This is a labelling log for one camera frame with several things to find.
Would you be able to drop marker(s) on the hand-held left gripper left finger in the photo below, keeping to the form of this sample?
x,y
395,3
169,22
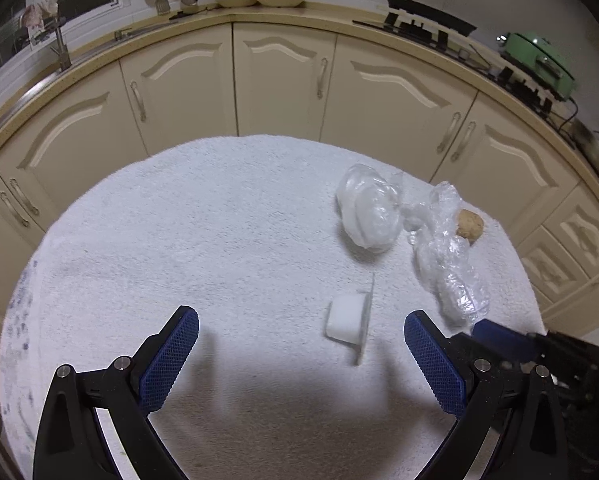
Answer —
x,y
172,355

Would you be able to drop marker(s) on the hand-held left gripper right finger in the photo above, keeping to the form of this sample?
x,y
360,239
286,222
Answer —
x,y
434,360

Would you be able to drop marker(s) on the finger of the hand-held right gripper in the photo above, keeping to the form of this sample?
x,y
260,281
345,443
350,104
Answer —
x,y
504,340

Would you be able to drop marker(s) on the white plastic pudding cup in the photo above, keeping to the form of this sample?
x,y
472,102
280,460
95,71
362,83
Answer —
x,y
347,317

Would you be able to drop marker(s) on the clear plastic wrap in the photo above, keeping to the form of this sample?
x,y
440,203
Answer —
x,y
444,260

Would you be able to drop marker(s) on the brown bread piece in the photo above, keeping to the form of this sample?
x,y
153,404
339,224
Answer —
x,y
470,225

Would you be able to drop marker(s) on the white terry towel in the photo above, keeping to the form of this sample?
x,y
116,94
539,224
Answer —
x,y
204,235

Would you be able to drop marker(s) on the crumpled white plastic bag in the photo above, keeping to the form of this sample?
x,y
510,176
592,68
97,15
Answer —
x,y
369,215

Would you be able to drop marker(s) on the green cooking pot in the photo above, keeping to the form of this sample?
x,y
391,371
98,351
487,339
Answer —
x,y
534,57

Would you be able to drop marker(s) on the steel kitchen faucet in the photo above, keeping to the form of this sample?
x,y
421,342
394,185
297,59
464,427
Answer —
x,y
61,52

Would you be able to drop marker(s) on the black gas stove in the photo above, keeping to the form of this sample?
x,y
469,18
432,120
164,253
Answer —
x,y
419,15

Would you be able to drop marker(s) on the pink dish cloth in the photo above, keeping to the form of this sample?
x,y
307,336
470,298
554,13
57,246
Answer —
x,y
39,10

